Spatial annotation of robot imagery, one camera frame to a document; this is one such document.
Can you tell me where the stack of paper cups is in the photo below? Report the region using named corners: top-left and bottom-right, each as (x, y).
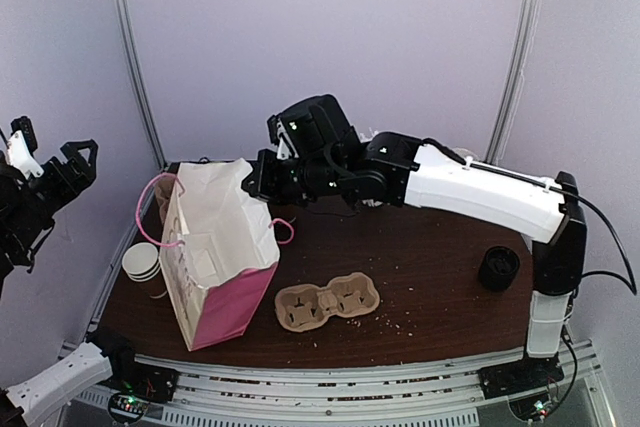
top-left (121, 242), bottom-right (167, 299)

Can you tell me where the pink paper bag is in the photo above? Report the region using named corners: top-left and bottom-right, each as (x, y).
top-left (150, 159), bottom-right (295, 351)

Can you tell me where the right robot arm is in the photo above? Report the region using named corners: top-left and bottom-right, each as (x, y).
top-left (242, 94), bottom-right (587, 389)

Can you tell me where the cardboard cup carrier stack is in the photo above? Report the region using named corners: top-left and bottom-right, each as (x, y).
top-left (153, 176), bottom-right (175, 224)

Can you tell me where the aluminium frame post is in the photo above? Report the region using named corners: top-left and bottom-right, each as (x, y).
top-left (113, 0), bottom-right (167, 170)
top-left (485, 0), bottom-right (540, 165)

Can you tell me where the front aluminium rail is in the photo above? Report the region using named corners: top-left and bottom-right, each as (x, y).
top-left (39, 351), bottom-right (616, 427)

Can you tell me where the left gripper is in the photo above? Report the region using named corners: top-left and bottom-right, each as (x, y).
top-left (0, 138), bottom-right (98, 255)

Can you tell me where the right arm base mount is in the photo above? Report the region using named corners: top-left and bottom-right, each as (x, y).
top-left (477, 355), bottom-right (564, 400)

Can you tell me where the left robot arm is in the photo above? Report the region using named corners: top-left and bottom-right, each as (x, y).
top-left (1, 131), bottom-right (144, 426)

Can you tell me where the right aluminium frame post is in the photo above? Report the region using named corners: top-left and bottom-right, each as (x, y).
top-left (485, 0), bottom-right (540, 165)

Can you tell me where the stack of black lids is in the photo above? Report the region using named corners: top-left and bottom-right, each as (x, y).
top-left (478, 246), bottom-right (520, 292)

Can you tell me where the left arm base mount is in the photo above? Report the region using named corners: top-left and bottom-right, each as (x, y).
top-left (99, 356), bottom-right (179, 404)

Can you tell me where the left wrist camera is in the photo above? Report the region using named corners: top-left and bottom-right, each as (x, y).
top-left (7, 116), bottom-right (44, 179)

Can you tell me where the left aluminium frame post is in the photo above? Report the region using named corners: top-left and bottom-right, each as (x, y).
top-left (113, 0), bottom-right (167, 170)

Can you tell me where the glass with wrapped straws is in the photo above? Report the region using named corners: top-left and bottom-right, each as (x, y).
top-left (358, 128), bottom-right (379, 142)

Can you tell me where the single cardboard cup carrier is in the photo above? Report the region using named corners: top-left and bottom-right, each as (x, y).
top-left (274, 272), bottom-right (381, 333)

